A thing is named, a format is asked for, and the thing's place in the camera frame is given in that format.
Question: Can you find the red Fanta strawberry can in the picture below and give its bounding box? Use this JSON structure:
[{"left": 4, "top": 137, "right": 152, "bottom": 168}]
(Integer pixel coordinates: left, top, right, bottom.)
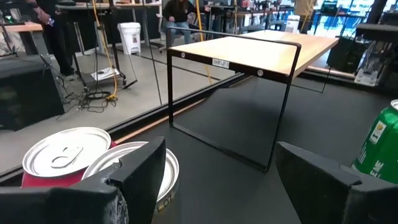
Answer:
[{"left": 21, "top": 126, "right": 118, "bottom": 189}]

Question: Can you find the wooden shelf black metal frame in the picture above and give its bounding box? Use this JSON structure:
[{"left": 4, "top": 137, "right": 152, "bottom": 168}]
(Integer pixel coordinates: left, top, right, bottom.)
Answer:
[{"left": 165, "top": 26, "right": 340, "bottom": 174}]

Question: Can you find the person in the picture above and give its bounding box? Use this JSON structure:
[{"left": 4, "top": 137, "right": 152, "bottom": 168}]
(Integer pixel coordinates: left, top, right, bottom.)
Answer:
[
  {"left": 26, "top": 0, "right": 76, "bottom": 77},
  {"left": 162, "top": 0, "right": 196, "bottom": 45}
]

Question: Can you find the yellow cable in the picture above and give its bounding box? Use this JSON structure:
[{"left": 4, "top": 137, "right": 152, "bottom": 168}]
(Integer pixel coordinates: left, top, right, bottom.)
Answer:
[
  {"left": 91, "top": 0, "right": 118, "bottom": 102},
  {"left": 195, "top": 0, "right": 214, "bottom": 85}
]

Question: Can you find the blue silver Red Bull can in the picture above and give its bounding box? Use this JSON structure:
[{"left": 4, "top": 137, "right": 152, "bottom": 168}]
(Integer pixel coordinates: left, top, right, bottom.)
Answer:
[{"left": 81, "top": 141, "right": 180, "bottom": 214}]

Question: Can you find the black floor cable bundle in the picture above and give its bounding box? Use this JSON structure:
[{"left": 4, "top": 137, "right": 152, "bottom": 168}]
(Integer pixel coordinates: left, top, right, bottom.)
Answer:
[{"left": 55, "top": 74, "right": 118, "bottom": 121}]

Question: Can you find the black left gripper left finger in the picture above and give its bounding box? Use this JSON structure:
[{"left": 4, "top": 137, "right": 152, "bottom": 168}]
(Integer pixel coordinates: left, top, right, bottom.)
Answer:
[{"left": 0, "top": 136, "right": 167, "bottom": 224}]

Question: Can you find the black equipment case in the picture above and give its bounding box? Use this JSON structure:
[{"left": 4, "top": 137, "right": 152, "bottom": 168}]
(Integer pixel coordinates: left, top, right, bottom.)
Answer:
[{"left": 0, "top": 55, "right": 65, "bottom": 131}]

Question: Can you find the dark desk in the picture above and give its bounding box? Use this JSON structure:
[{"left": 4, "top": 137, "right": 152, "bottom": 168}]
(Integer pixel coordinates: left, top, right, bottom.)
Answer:
[{"left": 355, "top": 23, "right": 398, "bottom": 43}]

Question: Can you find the black rolling stand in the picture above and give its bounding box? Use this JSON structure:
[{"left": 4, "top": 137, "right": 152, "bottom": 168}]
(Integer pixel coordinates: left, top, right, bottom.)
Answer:
[{"left": 73, "top": 0, "right": 138, "bottom": 91}]

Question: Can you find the white trash bin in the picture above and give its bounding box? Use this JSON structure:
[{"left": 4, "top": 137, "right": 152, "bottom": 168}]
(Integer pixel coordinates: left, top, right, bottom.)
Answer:
[{"left": 117, "top": 21, "right": 142, "bottom": 56}]

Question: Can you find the light wooden desk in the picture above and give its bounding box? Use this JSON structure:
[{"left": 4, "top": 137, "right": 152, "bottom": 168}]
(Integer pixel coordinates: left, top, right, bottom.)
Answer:
[{"left": 0, "top": 21, "right": 44, "bottom": 57}]

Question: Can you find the long wooden desk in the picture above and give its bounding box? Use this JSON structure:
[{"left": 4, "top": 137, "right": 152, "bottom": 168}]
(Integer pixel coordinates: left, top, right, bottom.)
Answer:
[{"left": 55, "top": 1, "right": 162, "bottom": 11}]

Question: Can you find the wood and black table frame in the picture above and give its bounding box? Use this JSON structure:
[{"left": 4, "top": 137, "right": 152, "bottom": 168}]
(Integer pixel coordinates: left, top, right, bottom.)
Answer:
[{"left": 0, "top": 65, "right": 398, "bottom": 187}]

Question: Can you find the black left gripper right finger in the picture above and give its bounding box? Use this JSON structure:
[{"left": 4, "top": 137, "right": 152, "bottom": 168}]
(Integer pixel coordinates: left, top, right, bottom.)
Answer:
[{"left": 275, "top": 141, "right": 398, "bottom": 224}]

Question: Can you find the green Sprite can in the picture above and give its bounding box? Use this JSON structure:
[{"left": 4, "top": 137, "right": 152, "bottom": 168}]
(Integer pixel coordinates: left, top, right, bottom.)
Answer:
[{"left": 351, "top": 98, "right": 398, "bottom": 184}]

